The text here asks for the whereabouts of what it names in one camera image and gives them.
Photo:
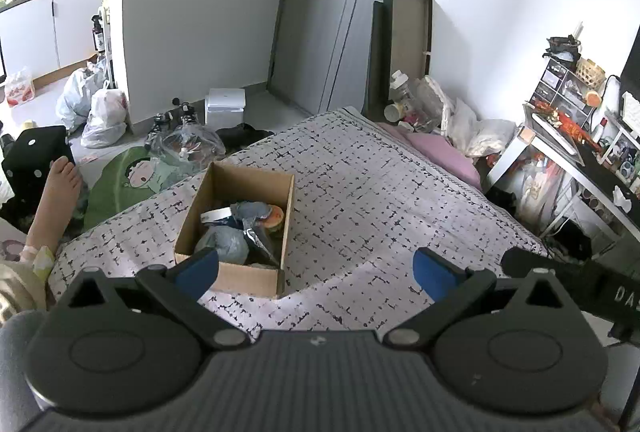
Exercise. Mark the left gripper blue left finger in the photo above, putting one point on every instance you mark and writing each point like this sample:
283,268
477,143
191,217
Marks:
178,289

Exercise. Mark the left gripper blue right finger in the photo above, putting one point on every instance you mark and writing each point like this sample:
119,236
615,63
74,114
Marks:
457,294

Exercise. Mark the blue planet tissue pack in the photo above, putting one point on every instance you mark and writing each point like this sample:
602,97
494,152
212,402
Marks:
247,216

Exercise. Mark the light blue fluffy cloth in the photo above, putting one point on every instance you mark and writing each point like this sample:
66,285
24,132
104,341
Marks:
228,242

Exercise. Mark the brown cardboard box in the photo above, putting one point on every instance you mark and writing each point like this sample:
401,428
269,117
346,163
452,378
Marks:
221,186

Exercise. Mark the orange plush ball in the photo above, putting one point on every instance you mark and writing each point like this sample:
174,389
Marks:
274,221

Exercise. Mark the green cartoon cushion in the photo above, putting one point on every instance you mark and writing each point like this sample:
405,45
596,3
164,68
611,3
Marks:
131,177

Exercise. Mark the black patterned white bedspread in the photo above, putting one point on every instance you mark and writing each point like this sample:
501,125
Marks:
363,204

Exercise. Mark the pink pillow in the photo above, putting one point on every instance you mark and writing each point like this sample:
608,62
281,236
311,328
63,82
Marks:
437,149

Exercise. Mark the clear plastic bag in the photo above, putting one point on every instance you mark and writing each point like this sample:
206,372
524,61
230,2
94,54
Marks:
190,147

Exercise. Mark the person's bare foot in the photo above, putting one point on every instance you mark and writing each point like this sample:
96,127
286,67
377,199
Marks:
55,209

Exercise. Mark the white crumpled bags pile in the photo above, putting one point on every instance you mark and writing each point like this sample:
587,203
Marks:
458,122

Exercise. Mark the white desk shelf unit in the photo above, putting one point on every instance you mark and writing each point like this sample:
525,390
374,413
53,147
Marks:
555,121

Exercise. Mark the white plastic bag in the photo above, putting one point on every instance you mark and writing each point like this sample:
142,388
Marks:
106,122

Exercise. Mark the paper cup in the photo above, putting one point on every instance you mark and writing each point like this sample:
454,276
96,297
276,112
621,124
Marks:
394,112

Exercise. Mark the white small appliance box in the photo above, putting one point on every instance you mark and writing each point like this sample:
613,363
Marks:
224,108

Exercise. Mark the clear plastic bottle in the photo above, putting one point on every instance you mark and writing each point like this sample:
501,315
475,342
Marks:
409,107

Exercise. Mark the grey plastic bag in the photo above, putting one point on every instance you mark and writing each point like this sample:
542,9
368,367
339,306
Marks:
73,106

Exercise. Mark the dark folded table board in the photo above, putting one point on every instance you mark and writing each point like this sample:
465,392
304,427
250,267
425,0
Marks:
401,40

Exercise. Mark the grey door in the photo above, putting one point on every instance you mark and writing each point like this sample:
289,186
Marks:
321,53

